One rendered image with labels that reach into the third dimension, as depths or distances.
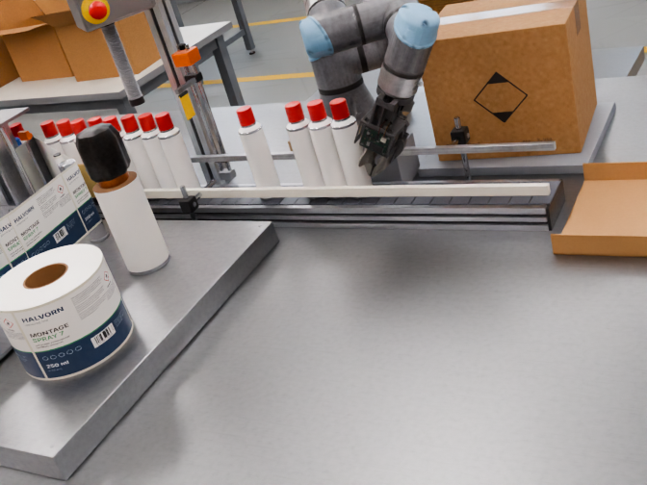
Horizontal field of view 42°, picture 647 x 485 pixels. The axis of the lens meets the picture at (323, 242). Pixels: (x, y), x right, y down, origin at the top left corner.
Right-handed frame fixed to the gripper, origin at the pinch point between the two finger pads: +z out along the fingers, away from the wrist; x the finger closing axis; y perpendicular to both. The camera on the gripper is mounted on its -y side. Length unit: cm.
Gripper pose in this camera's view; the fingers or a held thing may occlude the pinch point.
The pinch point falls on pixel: (374, 168)
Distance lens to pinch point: 167.3
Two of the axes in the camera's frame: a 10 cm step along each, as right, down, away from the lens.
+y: -4.4, 5.4, -7.2
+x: 8.7, 4.4, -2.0
